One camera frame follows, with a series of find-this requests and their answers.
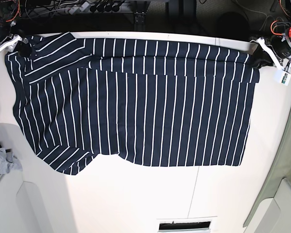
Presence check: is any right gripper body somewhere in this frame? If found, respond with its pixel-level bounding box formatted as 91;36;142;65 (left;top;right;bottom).
0;23;16;44

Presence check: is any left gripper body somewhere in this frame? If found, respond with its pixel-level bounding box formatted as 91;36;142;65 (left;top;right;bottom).
271;27;291;59

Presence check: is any navy white striped t-shirt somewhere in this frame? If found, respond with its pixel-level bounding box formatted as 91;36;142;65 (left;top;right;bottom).
5;33;259;175

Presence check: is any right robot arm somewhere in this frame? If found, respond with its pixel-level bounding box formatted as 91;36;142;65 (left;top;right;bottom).
0;0;32;57

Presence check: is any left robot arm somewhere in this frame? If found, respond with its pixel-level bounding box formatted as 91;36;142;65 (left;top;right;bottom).
249;0;291;71

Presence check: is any black office chair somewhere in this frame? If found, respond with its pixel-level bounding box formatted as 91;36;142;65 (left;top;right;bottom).
215;12;250;41

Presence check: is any grey cloth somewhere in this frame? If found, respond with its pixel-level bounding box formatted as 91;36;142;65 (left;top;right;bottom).
0;148;22;175

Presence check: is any aluminium frame post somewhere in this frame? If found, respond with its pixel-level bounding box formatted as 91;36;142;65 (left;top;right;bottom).
132;1;150;32

